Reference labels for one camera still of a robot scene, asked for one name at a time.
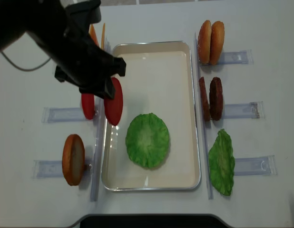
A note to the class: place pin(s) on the orange cheese slice right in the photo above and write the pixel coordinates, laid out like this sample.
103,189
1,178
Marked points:
103,37

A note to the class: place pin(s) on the inner right bun half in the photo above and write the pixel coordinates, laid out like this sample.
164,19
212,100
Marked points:
204,39

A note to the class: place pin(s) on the clear patty pusher track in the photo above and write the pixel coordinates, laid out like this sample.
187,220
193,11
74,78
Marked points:
252,110

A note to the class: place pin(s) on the outer right bun half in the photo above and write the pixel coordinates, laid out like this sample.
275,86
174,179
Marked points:
217,41

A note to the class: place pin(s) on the clear left bun pusher track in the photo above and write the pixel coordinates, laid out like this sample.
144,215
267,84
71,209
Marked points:
47,169

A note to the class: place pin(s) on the green lettuce leaf on tray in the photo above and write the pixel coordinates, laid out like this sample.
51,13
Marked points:
147,141

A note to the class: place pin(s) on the clear left front rail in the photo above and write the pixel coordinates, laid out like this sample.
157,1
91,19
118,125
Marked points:
100,123

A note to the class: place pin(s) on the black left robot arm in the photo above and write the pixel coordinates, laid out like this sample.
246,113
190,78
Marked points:
16,15

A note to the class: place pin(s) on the bun half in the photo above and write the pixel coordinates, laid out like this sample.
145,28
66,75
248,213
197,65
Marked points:
204,39
217,41
73,160

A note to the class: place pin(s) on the left bun half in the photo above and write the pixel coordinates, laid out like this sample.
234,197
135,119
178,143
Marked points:
73,160

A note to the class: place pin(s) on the brown meat patty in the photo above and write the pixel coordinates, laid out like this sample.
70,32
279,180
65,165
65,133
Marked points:
216,99
204,100

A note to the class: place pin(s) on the red tomato slice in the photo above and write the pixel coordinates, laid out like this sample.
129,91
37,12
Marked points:
88,105
114,107

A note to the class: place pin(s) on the clear tomato pusher track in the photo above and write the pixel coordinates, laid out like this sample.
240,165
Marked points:
57,115

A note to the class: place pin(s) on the clear lettuce pusher track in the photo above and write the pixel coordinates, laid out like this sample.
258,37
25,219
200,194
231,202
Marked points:
255,166

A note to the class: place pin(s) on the white metal tray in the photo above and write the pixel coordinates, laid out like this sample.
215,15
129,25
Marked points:
158,84

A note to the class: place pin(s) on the green lettuce leaf on rack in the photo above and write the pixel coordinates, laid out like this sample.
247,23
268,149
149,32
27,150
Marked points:
222,163

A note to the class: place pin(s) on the black table edge base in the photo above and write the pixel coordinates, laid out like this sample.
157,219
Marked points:
152,221

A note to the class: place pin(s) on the outer brown meat patty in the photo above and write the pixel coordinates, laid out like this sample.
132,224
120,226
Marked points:
216,99

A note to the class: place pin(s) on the inner brown meat patty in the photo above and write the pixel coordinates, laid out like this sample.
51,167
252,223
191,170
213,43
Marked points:
204,100

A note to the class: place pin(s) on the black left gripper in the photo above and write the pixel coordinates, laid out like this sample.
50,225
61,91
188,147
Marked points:
74,51

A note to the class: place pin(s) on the red tomato slice on rack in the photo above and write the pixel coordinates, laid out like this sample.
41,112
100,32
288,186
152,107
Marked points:
88,105

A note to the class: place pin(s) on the clear bun pusher track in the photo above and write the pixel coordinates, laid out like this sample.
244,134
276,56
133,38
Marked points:
47,169
240,57

